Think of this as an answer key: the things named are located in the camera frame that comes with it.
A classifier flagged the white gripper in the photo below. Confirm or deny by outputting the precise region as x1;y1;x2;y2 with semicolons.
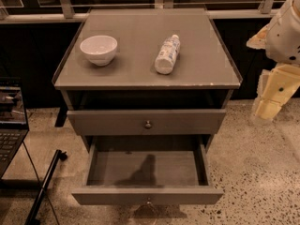
252;63;300;120

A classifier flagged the metal window railing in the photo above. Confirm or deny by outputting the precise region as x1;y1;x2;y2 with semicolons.
0;0;300;24

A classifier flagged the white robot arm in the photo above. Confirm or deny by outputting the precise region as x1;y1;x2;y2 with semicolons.
247;0;300;120

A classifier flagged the plastic bottle with label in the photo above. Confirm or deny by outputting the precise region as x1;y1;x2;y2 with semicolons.
155;35;181;75

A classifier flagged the grey drawer cabinet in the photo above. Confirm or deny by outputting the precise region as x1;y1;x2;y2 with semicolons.
51;7;244;206

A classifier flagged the closed top drawer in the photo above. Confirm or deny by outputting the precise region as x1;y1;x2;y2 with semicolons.
67;109;226;136

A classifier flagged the black laptop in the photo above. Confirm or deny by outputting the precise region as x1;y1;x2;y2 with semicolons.
0;77;29;178

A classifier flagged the white ceramic bowl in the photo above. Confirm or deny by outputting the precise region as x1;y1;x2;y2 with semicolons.
80;36;118;67

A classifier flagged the black stand pole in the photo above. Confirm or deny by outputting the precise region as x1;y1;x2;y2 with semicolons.
24;150;68;225

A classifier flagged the open middle drawer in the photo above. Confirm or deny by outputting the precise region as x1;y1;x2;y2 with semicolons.
72;135;223;205

